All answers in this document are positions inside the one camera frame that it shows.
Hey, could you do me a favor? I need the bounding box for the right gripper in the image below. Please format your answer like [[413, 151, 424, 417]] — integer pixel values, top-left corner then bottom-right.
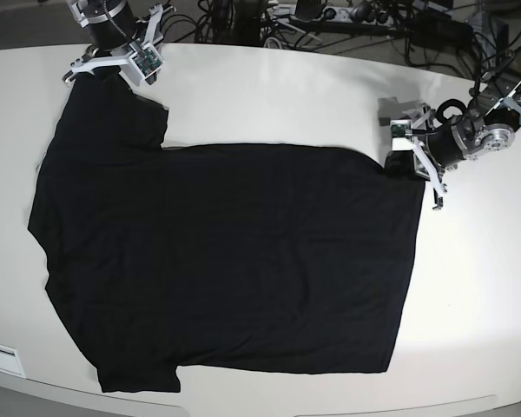
[[63, 3, 174, 85]]

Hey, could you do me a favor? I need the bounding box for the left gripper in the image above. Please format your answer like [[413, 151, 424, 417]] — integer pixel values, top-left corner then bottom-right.
[[378, 97, 447, 211]]

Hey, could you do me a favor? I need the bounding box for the black T-shirt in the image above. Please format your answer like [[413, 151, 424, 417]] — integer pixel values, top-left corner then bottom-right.
[[28, 75, 425, 393]]

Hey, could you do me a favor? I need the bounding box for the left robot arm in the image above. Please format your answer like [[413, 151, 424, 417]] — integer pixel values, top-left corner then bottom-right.
[[379, 46, 521, 210]]

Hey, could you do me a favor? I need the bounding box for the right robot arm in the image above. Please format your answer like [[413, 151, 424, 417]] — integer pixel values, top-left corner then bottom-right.
[[63, 1, 175, 86]]

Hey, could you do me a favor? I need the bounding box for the white power strip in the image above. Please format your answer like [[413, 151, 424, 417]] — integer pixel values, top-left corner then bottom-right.
[[268, 3, 394, 27]]

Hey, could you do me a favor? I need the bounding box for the white label sticker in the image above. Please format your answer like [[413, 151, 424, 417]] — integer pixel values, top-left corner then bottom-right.
[[0, 345, 26, 379]]

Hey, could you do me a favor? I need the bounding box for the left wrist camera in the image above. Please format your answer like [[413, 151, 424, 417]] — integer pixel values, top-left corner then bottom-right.
[[390, 119, 414, 152]]

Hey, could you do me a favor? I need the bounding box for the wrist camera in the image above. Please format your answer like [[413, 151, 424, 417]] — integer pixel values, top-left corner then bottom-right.
[[131, 47, 164, 85], [390, 119, 414, 152]]

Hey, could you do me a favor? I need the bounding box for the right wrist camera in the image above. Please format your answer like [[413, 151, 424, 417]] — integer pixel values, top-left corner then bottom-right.
[[131, 47, 164, 85]]

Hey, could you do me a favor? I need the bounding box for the black cable bundle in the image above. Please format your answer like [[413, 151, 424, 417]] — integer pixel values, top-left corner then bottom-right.
[[155, 0, 521, 83]]

